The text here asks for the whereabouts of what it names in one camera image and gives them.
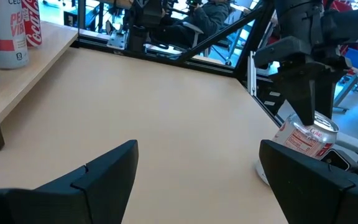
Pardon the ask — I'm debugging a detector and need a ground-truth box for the silver Diet Coke can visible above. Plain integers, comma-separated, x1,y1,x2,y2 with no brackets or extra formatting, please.
255,111,341,187

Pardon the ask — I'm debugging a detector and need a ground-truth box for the wooden shelf with black frame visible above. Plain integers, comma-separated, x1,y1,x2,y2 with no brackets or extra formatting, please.
0,21,80,152

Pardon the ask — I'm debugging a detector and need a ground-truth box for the red Coca-Cola can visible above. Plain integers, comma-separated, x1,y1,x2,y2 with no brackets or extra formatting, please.
21,0,43,48

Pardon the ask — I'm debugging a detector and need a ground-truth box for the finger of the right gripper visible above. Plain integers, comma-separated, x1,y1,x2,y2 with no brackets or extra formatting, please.
278,73,316,127
317,72,346,119

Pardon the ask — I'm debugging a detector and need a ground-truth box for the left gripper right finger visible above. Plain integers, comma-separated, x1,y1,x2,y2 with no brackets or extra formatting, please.
259,139,358,224

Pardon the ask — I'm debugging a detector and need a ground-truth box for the person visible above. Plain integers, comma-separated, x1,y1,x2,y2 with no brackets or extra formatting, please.
149,0,233,50

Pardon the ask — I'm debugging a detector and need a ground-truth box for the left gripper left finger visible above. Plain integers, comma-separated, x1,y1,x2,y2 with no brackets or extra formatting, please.
0,139,139,224

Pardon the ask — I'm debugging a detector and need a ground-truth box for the Celsius Peach Vibe can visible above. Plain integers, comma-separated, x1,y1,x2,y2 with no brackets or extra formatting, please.
0,0,30,70

